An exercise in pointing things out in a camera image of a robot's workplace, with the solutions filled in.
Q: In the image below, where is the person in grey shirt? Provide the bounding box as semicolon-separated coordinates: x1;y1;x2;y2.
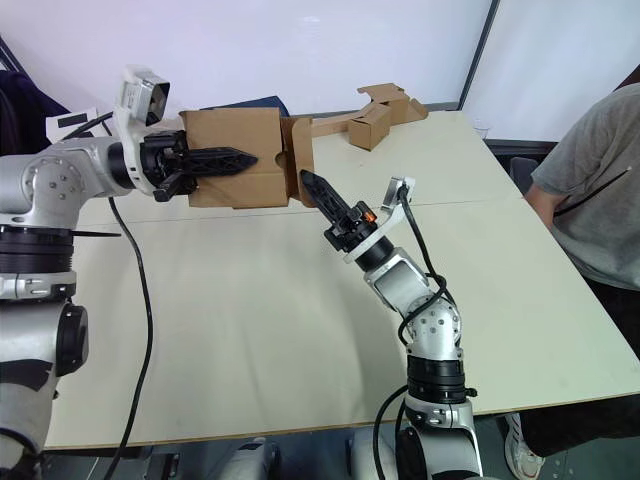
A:
519;82;640;459

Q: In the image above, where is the white sneaker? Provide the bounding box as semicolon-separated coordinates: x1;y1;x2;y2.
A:
503;411;546;480

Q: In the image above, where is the grey rounded shape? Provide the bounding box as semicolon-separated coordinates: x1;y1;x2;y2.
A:
214;436;282;480

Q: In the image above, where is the flattened brown cardboard box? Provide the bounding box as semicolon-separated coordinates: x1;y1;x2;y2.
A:
356;83;429;126

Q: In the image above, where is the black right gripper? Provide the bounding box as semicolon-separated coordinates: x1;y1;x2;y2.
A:
298;169;381;254

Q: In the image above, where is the white paper with black label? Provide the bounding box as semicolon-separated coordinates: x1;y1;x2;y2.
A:
44;103;117;147

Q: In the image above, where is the brown cardboard box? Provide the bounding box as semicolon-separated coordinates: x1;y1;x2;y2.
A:
178;106;316;211
356;83;429;126

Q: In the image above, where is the dark jacket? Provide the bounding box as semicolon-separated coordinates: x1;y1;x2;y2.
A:
0;69;72;157

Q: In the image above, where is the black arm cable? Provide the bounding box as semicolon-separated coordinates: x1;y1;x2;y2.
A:
62;111;154;460
374;182;450;480

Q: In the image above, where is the dark partition frame post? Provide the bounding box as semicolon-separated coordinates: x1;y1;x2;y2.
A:
456;0;502;114

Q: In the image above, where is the dark chair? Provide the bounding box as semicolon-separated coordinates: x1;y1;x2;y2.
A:
509;156;540;195

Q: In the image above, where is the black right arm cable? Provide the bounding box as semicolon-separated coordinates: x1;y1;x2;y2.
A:
374;182;450;480

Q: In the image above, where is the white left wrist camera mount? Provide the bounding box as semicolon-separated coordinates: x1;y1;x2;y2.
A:
111;64;172;197

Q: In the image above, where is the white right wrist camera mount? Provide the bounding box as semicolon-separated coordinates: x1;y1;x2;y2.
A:
344;174;418;264

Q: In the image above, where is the long flat cardboard strip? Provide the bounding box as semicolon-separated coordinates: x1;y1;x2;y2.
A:
309;107;384;140

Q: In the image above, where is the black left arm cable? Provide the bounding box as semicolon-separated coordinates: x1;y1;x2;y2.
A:
62;111;154;460

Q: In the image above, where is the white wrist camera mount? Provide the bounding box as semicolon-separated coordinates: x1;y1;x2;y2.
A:
111;64;172;197
344;174;418;264

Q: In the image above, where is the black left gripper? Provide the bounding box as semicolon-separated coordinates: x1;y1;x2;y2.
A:
139;129;260;204

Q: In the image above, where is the small closed cardboard box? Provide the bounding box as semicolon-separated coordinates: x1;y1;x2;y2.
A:
347;103;393;152

